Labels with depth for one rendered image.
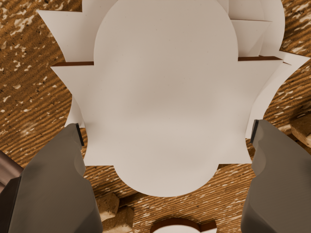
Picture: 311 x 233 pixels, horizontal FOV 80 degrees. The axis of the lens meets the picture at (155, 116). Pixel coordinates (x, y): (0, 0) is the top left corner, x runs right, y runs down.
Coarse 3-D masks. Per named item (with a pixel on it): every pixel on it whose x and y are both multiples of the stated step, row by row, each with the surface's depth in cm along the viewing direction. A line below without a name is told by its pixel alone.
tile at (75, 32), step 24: (96, 0) 10; (48, 24) 10; (72, 24) 10; (96, 24) 10; (240, 24) 10; (264, 24) 10; (72, 48) 11; (240, 48) 11; (72, 96) 12; (72, 120) 13
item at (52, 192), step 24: (48, 144) 9; (72, 144) 9; (48, 168) 8; (72, 168) 8; (24, 192) 7; (48, 192) 7; (72, 192) 7; (24, 216) 6; (48, 216) 6; (72, 216) 6; (96, 216) 7
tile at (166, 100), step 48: (144, 0) 9; (192, 0) 9; (96, 48) 10; (144, 48) 10; (192, 48) 10; (96, 96) 11; (144, 96) 11; (192, 96) 11; (240, 96) 11; (96, 144) 13; (144, 144) 13; (192, 144) 13; (240, 144) 13; (144, 192) 15
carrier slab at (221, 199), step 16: (224, 176) 22; (240, 176) 22; (192, 192) 24; (208, 192) 24; (224, 192) 23; (240, 192) 23; (144, 208) 25; (160, 208) 25; (176, 208) 25; (192, 208) 25; (208, 208) 25; (224, 208) 25; (240, 208) 25; (144, 224) 27; (224, 224) 27; (240, 224) 27
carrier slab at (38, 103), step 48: (0, 0) 14; (48, 0) 13; (288, 0) 13; (0, 48) 15; (48, 48) 15; (288, 48) 15; (0, 96) 17; (48, 96) 17; (288, 96) 17; (0, 144) 20; (96, 192) 24
